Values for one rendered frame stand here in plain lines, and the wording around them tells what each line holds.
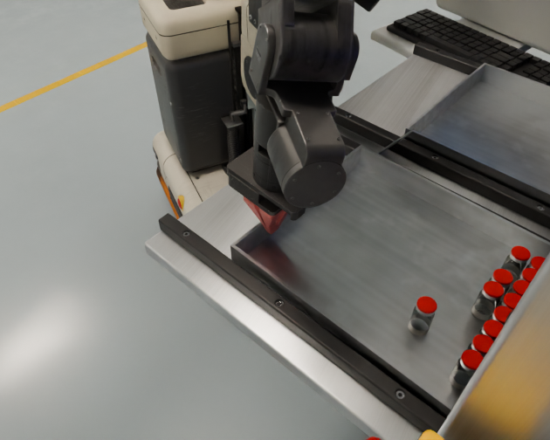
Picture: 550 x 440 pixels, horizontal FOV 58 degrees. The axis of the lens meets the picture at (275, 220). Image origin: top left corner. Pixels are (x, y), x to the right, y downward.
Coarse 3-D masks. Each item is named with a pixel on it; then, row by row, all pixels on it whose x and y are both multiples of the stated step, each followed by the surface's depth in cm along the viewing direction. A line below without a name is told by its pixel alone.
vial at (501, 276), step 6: (498, 270) 54; (504, 270) 54; (492, 276) 54; (498, 276) 54; (504, 276) 54; (510, 276) 54; (498, 282) 53; (504, 282) 53; (510, 282) 53; (504, 288) 54; (504, 294) 55
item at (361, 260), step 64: (384, 192) 70; (448, 192) 65; (256, 256) 62; (320, 256) 62; (384, 256) 62; (448, 256) 62; (320, 320) 53; (384, 320) 55; (448, 320) 55; (448, 384) 50
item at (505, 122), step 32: (448, 96) 81; (480, 96) 86; (512, 96) 86; (544, 96) 84; (416, 128) 77; (448, 128) 80; (480, 128) 80; (512, 128) 80; (544, 128) 80; (480, 160) 74; (512, 160) 74; (544, 160) 74; (544, 192) 65
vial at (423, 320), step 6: (414, 312) 52; (420, 312) 51; (414, 318) 53; (420, 318) 52; (426, 318) 52; (432, 318) 52; (414, 324) 53; (420, 324) 52; (426, 324) 52; (414, 330) 54; (420, 330) 53; (426, 330) 53
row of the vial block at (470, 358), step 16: (528, 272) 54; (512, 288) 53; (512, 304) 51; (496, 320) 50; (480, 336) 49; (496, 336) 49; (464, 352) 48; (480, 352) 48; (464, 368) 47; (464, 384) 49
